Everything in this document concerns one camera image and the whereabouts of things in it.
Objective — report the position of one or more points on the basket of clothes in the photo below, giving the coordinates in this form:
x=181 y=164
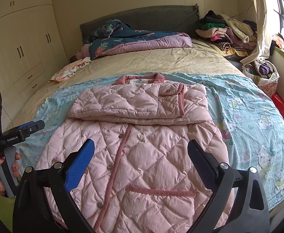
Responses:
x=263 y=71

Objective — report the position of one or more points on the small floral cloth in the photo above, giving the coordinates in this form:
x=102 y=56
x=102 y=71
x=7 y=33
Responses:
x=66 y=71

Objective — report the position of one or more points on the blue cartoon printed sheet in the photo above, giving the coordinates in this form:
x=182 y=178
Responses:
x=248 y=106

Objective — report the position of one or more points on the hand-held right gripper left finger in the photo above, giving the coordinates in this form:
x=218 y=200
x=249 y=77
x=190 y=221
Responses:
x=80 y=165

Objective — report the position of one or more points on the pile of mixed clothes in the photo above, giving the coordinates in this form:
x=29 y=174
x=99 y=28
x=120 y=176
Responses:
x=224 y=34

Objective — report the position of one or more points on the cream curtain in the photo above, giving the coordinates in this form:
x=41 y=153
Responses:
x=263 y=17

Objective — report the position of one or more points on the dark floral quilt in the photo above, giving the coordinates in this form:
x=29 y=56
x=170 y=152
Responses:
x=122 y=41

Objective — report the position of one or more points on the pink quilted jacket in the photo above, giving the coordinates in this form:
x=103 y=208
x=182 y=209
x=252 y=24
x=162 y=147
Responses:
x=144 y=162

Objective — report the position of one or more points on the bed with beige cover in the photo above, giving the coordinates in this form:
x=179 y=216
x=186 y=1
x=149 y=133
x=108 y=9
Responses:
x=168 y=58

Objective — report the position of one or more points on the cream wardrobe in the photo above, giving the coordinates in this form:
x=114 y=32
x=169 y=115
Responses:
x=22 y=41

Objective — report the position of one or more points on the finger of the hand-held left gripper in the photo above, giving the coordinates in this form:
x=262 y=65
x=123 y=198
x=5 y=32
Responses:
x=26 y=124
x=36 y=128

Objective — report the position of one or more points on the grey padded headboard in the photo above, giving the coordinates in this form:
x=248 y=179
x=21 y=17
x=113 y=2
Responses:
x=144 y=19

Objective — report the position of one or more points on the red plastic container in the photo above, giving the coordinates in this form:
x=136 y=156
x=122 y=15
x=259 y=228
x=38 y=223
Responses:
x=280 y=105

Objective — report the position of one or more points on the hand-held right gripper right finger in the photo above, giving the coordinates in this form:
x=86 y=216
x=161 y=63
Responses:
x=200 y=160

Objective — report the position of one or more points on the pink pillow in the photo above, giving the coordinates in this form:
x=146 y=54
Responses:
x=84 y=51

